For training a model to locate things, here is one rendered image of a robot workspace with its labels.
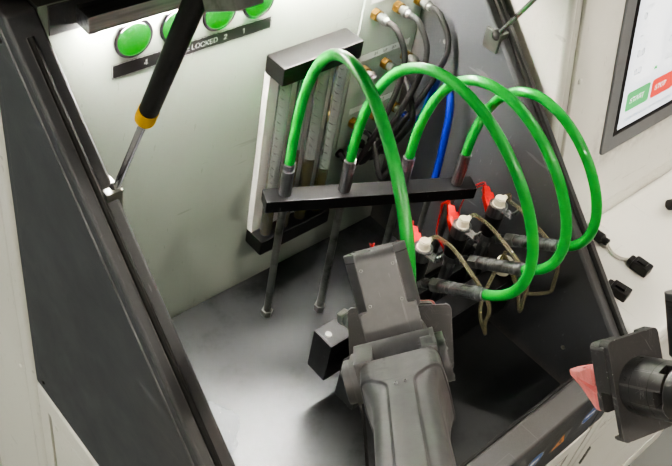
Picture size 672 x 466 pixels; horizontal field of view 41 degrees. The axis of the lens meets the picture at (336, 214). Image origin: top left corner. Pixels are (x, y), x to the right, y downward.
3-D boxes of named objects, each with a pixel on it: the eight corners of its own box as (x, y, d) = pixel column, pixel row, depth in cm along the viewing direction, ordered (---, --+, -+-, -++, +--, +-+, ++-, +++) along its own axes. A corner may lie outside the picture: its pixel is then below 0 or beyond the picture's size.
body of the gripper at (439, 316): (347, 306, 89) (344, 316, 82) (450, 301, 88) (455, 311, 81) (351, 370, 89) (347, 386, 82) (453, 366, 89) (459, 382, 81)
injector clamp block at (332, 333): (343, 437, 131) (361, 377, 121) (300, 391, 136) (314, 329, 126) (492, 334, 150) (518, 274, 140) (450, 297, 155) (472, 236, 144)
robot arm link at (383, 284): (350, 411, 70) (456, 385, 70) (313, 270, 70) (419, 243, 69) (357, 379, 82) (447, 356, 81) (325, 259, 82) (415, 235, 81)
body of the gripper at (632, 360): (643, 324, 90) (701, 331, 83) (660, 421, 90) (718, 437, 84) (594, 340, 87) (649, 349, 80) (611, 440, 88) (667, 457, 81)
